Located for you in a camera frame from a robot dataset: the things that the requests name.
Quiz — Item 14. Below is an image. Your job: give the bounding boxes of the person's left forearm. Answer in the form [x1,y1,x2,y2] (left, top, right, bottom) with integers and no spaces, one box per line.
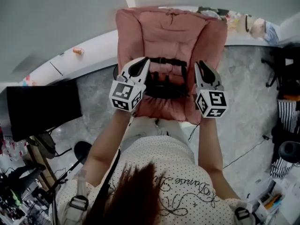
[87,106,139,174]

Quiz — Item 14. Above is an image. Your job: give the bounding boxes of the pile of colourful clutter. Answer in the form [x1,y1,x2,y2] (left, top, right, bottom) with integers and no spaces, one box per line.
[196,6,247,30]

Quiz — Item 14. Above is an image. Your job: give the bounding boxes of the white cardboard boxes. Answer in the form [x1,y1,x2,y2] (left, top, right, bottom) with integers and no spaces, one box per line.
[245,172,300,225]

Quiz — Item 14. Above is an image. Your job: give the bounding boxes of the black round stand base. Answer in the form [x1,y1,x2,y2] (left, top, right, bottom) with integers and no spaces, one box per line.
[74,141,93,161]

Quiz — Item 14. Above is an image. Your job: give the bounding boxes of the striped black white cloth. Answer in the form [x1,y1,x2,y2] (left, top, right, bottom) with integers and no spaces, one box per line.
[269,157,296,178]
[277,99,300,134]

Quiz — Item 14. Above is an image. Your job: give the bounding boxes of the black office chair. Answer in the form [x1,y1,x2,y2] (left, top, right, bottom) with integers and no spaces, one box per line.
[261,42,300,96]

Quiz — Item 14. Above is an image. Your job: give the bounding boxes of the black floor cable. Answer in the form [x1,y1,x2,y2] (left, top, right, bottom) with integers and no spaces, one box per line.
[222,135,273,170]

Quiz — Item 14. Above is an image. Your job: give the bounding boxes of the black monitor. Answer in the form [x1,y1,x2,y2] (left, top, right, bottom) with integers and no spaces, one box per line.
[6,85,83,142]

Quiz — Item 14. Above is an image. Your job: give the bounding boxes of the grey harness strap with buckle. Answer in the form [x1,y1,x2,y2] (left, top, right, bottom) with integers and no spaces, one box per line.
[233,200,255,225]
[67,169,91,225]

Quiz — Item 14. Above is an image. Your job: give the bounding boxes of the wooden board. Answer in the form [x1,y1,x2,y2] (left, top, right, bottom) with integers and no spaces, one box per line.
[26,137,59,190]

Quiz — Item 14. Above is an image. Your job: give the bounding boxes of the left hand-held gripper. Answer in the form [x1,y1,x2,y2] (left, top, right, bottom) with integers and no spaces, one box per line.
[109,56,151,113]

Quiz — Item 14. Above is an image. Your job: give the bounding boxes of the grey padded stool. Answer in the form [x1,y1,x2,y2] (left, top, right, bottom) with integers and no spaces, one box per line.
[34,132,56,159]

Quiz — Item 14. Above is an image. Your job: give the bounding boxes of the black shoulder strap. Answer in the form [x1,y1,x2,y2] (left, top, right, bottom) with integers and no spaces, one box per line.
[92,148,122,225]

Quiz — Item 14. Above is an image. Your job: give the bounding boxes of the person's right forearm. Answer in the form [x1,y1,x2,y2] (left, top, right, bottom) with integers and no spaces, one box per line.
[196,115,226,174]

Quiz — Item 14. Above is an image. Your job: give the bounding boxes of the person's light trousers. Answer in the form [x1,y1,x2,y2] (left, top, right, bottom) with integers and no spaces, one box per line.
[120,117,189,151]

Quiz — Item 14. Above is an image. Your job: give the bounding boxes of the person's white dotted shirt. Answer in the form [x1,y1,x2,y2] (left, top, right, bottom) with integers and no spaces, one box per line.
[56,135,249,225]

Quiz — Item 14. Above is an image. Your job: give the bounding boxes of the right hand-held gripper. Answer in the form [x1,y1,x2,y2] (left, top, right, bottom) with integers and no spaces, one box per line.
[194,60,229,119]

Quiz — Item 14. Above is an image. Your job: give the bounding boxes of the pink cushioned seat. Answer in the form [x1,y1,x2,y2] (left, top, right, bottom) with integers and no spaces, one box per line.
[115,7,228,123]

